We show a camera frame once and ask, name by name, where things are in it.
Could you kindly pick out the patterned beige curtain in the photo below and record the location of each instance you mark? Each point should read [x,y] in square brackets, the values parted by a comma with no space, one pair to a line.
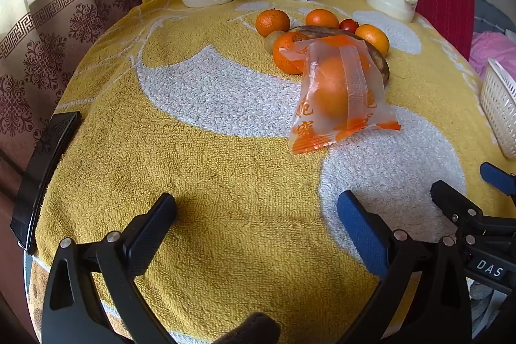
[52,25]

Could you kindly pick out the orange with stem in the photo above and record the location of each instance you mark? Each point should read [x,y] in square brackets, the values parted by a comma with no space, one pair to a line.
[273,23]

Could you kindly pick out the large orange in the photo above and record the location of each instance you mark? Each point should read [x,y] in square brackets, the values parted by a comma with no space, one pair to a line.
[285,57]

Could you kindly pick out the pink dotted cloth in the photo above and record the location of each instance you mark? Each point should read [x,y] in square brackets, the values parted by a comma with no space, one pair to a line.
[490,50]

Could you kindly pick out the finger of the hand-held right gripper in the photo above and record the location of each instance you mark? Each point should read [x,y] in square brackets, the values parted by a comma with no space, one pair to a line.
[453,201]
[498,176]

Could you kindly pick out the black smartphone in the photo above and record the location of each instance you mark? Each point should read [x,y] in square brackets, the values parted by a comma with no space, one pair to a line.
[44,182]

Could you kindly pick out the grey quilted cloth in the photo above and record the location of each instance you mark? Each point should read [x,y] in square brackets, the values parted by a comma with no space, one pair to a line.
[494,15]

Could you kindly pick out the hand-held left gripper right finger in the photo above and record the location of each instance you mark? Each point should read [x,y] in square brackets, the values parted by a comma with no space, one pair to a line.
[361,233]

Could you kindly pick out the brown kiwi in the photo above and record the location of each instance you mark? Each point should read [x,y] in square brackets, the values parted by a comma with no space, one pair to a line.
[274,42]

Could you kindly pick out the overripe brown banana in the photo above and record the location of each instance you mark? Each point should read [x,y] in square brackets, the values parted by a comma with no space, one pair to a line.
[322,31]

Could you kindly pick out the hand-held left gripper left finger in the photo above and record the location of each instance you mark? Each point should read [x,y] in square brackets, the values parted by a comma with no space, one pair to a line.
[151,225]

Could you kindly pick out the red tomato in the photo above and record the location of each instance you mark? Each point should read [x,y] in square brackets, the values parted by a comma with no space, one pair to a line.
[349,25]

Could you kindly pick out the white plastic basket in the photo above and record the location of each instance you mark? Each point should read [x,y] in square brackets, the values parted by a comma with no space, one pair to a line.
[500,106]

